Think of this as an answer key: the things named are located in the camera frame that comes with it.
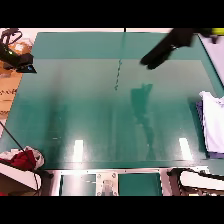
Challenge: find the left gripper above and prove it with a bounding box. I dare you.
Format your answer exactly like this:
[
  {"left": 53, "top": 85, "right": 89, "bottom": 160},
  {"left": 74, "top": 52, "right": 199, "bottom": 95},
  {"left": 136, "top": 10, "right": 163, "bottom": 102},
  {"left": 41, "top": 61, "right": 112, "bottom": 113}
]
[{"left": 15, "top": 54, "right": 38, "bottom": 75}]

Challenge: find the brown cardboard box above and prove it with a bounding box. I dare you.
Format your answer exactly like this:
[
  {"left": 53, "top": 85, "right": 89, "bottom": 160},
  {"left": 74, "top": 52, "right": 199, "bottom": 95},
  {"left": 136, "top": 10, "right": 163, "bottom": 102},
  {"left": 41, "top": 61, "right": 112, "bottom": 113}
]
[{"left": 0, "top": 37, "right": 35, "bottom": 118}]

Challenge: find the white garment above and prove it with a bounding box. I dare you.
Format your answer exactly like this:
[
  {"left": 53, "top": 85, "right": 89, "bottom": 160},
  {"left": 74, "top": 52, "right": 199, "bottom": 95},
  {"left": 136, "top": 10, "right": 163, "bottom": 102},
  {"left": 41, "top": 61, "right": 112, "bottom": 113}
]
[{"left": 0, "top": 145, "right": 46, "bottom": 170}]

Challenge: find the purple garment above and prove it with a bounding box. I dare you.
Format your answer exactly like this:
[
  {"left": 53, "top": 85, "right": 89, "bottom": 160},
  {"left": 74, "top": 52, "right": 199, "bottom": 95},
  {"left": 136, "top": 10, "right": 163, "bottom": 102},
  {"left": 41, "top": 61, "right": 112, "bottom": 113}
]
[{"left": 194, "top": 99, "right": 224, "bottom": 160}]

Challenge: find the white T-shirt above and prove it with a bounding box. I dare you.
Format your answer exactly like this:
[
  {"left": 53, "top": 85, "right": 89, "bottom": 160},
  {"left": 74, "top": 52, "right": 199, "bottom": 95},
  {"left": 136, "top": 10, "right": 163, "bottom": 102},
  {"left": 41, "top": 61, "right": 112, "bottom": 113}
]
[{"left": 199, "top": 90, "right": 224, "bottom": 154}]

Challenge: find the black cable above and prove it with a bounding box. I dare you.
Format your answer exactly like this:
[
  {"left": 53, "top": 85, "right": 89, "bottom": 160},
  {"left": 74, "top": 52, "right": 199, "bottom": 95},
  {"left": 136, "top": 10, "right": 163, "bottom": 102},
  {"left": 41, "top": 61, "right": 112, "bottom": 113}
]
[{"left": 0, "top": 120, "right": 42, "bottom": 197}]

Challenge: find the silver frame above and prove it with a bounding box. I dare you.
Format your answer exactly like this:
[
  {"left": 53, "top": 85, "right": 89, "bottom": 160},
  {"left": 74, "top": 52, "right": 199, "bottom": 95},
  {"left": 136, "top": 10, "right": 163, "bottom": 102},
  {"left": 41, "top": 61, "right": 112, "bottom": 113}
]
[{"left": 43, "top": 167, "right": 214, "bottom": 197}]

